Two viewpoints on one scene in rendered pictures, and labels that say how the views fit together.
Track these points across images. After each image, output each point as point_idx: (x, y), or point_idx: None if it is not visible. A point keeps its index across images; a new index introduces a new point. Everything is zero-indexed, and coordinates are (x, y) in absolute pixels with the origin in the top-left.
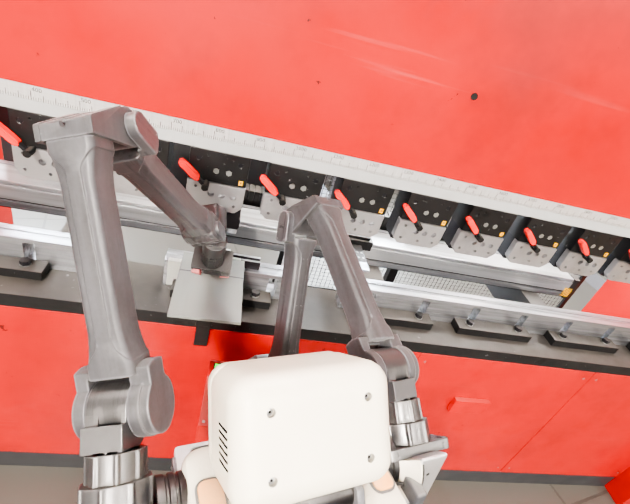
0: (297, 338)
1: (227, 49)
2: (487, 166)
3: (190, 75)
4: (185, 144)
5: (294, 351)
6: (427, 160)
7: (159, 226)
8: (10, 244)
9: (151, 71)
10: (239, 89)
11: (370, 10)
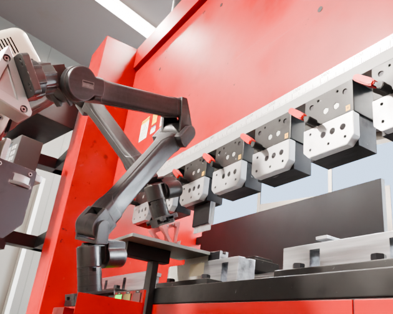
0: (120, 186)
1: (200, 103)
2: (360, 31)
3: None
4: (183, 165)
5: (111, 193)
6: (307, 70)
7: None
8: (120, 281)
9: None
10: (204, 118)
11: (250, 35)
